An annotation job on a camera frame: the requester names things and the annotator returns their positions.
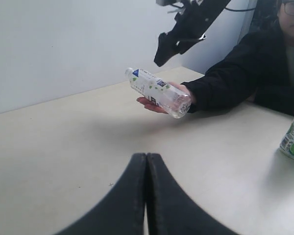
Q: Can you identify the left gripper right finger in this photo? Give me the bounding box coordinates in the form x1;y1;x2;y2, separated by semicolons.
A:
146;153;236;235

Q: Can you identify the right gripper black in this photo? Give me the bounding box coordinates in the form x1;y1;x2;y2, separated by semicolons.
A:
154;0;230;67

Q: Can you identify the black sleeved forearm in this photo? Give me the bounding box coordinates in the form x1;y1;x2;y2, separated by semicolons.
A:
180;31;289;114

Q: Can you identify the Suntory jasmine oolong bottle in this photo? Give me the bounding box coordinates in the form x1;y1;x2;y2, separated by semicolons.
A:
125;68;192;118

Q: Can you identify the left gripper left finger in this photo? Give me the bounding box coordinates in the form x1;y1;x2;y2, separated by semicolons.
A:
58;153;147;235

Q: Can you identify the seated person in black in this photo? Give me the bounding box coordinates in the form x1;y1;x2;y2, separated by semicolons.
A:
245;0;294;116

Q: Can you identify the person's open hand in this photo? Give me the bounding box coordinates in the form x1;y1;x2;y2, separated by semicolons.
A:
136;81;196;114

